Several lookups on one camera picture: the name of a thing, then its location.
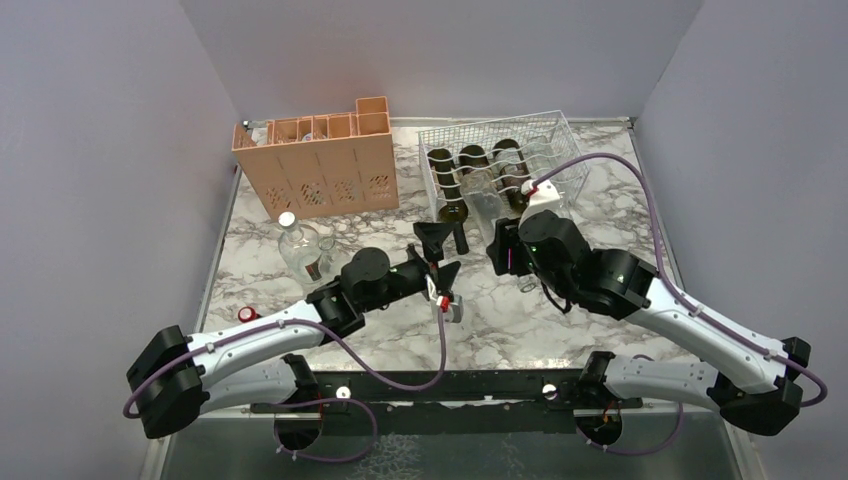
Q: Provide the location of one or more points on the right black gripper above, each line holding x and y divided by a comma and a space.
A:
507, 240

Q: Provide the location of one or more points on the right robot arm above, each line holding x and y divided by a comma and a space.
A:
745, 377

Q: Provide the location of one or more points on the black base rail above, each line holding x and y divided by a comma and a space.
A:
345, 403

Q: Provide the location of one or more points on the peach plastic crate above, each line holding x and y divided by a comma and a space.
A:
323, 165

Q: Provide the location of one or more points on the small red-capped bottle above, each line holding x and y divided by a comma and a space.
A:
247, 314

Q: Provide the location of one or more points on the clear bottle silver cap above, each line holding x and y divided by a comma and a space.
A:
298, 247

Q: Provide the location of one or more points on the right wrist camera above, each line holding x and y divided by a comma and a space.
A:
544, 197

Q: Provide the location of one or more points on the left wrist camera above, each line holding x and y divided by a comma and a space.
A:
445, 306

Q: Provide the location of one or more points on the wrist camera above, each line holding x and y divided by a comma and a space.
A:
544, 197
445, 306

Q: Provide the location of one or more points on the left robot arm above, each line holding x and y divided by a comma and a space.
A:
178, 377

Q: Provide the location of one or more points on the white wire wine rack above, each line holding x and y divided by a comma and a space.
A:
486, 133

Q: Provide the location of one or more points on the small clear glass bottle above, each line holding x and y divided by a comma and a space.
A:
331, 257

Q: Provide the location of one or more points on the green Primitivo wine bottle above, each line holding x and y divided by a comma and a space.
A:
512, 171

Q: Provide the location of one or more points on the green wine bottle silver neck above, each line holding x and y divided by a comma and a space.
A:
473, 159

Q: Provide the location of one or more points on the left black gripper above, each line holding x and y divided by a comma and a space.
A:
432, 238

